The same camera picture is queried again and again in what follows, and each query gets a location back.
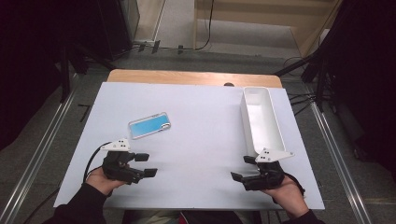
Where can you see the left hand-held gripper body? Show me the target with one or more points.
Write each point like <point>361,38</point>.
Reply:
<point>116,168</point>

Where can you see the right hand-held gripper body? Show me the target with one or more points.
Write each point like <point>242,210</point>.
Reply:
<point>267,175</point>

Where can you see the clear blue phone case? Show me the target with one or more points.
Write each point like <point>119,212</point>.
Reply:
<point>149,126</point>

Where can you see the white plastic box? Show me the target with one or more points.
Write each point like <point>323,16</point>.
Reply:
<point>261,121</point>

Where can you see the person's left hand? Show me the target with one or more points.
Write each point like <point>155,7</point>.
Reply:
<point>98,180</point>

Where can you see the person's right hand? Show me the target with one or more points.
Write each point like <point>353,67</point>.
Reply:
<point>289,196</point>

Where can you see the white board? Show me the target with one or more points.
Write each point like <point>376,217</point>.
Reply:
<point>202,149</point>

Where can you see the person's white shirt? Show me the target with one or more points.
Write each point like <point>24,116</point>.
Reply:
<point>165,217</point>

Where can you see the wooden table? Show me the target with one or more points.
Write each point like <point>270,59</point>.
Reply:
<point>186,77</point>

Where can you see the black tripod stand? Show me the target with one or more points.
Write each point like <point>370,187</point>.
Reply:
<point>314,65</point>
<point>67,71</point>

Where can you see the black cabinet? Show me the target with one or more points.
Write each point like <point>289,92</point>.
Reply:
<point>120,28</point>

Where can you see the wooden shelf unit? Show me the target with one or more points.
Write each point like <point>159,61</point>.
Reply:
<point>264,18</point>

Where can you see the metal floor rail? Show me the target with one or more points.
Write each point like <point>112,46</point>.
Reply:
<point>339,161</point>
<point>40,149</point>

